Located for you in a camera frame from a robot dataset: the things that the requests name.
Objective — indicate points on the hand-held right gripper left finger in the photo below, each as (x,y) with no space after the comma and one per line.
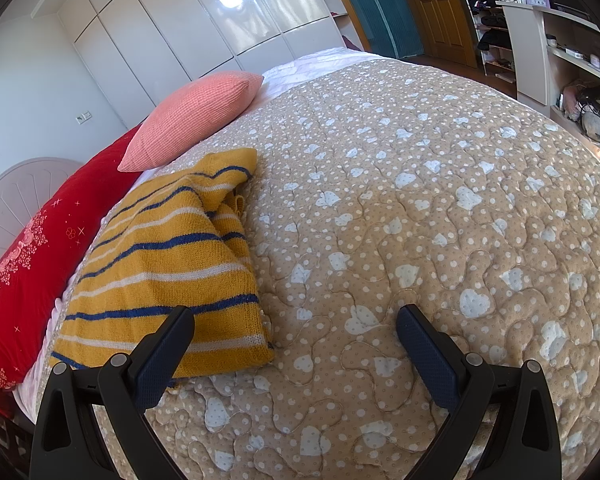
(160,360)

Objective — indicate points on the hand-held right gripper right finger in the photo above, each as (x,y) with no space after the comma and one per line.
(430,360)

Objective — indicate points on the yellow striped knit sweater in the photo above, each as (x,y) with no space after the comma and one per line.
(170,260)

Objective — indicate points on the beige heart-print quilt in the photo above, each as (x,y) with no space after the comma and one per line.
(405,210)

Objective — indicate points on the red embroidered pillow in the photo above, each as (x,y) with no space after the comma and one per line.
(30,270)

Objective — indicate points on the dark bedside cabinet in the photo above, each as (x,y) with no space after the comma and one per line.
(0,440)

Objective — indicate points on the white round headboard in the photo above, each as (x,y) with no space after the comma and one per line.
(25,185)

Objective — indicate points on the pink pillow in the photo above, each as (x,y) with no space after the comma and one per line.
(190,115)

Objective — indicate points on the pink pouch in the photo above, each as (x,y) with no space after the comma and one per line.
(572,102)

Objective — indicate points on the white shelf unit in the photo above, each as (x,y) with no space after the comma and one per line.
(527,50)

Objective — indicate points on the magenta cloth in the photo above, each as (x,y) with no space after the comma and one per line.
(352,42)

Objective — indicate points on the white shoe rack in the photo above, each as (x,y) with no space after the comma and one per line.
(490,35)

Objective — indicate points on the white glossy wardrobe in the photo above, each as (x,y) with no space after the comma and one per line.
(180,20)

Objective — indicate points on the wooden door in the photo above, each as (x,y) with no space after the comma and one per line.
(435,5)

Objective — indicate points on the teal curtain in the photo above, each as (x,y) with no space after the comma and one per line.
(375,5)

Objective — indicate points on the white wall socket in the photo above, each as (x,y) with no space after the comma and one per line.
(83,117)

